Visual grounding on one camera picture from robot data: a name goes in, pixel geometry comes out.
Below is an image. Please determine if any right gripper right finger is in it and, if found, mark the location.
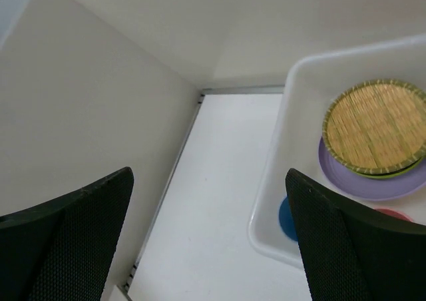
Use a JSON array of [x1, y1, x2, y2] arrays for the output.
[[286, 168, 425, 300]]

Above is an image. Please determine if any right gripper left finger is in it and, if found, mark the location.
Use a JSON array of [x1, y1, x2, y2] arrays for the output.
[[1, 167, 134, 300]]

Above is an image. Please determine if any pink plastic cup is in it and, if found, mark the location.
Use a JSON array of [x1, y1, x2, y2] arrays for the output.
[[375, 208, 413, 222]]

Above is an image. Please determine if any blue plastic cup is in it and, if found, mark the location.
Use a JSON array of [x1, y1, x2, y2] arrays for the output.
[[278, 197, 298, 242]]

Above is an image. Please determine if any purple plastic plate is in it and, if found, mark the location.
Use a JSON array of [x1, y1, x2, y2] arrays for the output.
[[318, 140, 425, 201]]

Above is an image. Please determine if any green plastic plate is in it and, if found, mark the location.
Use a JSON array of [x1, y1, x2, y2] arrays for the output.
[[355, 157, 423, 179]]

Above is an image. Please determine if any round bamboo tray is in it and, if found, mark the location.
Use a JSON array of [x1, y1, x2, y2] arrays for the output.
[[322, 79, 425, 178]]

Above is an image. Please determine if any clear plastic bin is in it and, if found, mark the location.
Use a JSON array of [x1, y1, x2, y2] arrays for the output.
[[248, 35, 425, 268]]

